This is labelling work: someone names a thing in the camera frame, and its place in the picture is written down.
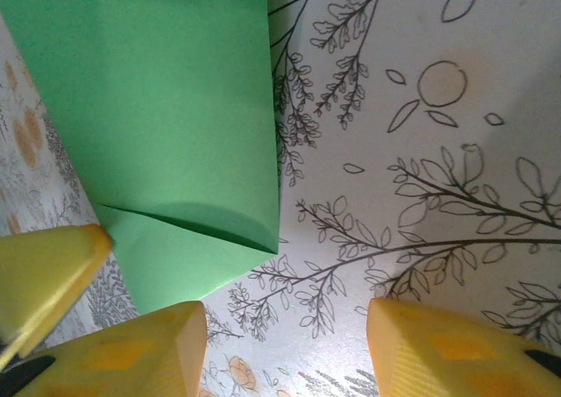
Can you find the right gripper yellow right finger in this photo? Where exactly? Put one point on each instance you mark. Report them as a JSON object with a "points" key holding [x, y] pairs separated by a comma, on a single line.
{"points": [[438, 357]]}

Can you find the green paper sheet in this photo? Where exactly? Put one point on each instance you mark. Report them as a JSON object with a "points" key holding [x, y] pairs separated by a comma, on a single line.
{"points": [[153, 108]]}

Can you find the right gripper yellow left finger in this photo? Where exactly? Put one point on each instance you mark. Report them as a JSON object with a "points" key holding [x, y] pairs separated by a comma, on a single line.
{"points": [[131, 357]]}

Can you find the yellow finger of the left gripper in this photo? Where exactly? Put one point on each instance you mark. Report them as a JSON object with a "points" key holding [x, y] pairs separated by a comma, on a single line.
{"points": [[48, 278]]}

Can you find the floral tablecloth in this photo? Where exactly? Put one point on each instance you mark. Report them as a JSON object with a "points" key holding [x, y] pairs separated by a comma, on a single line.
{"points": [[394, 239]]}

